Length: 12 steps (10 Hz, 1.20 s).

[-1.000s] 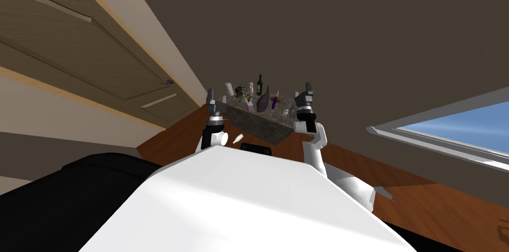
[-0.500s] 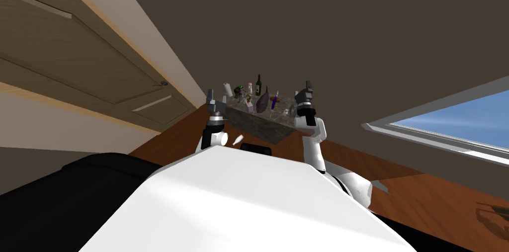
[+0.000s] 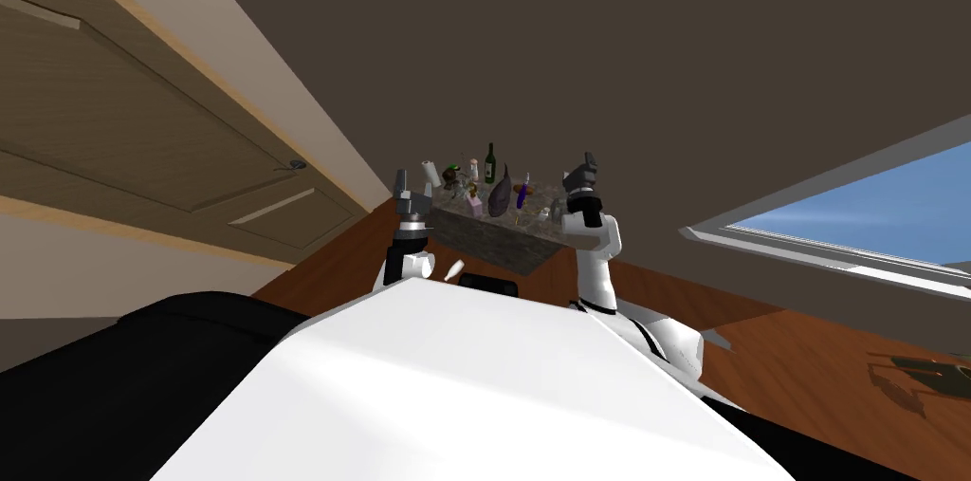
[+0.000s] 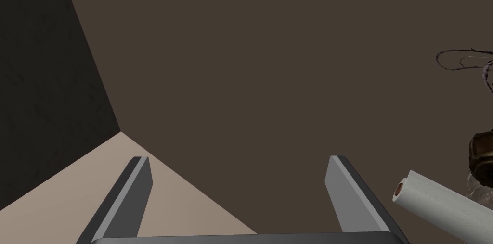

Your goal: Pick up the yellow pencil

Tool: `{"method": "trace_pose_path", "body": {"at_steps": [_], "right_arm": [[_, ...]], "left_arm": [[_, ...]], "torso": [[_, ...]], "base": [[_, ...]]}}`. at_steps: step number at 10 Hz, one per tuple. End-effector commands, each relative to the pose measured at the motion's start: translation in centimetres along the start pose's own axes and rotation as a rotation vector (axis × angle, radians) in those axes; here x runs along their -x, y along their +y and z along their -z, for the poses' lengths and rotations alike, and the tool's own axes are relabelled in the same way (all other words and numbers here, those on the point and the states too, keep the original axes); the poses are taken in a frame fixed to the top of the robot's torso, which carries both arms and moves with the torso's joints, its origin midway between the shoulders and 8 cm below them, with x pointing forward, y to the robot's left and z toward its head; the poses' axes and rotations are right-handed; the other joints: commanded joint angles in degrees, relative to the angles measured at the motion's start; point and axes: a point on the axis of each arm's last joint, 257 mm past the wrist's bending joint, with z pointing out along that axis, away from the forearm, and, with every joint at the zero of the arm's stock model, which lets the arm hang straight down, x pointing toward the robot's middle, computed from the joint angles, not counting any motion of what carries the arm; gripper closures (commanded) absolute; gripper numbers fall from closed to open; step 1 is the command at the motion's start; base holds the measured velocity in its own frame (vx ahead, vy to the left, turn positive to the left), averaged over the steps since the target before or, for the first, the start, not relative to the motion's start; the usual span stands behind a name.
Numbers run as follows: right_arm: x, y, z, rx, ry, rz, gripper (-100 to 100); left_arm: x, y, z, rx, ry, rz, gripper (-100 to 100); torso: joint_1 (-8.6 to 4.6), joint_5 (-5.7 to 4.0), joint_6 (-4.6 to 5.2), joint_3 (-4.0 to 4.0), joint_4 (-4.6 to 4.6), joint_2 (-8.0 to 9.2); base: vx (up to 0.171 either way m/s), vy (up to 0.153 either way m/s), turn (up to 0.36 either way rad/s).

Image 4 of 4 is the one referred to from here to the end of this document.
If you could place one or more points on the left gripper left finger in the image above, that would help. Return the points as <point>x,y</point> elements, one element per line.
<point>127,201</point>

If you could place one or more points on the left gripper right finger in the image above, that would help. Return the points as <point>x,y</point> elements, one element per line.
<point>354,201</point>

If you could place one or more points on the white paper towel roll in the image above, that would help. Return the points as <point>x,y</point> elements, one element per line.
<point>443,205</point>

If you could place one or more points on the brown round pot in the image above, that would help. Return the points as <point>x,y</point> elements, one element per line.
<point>482,159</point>

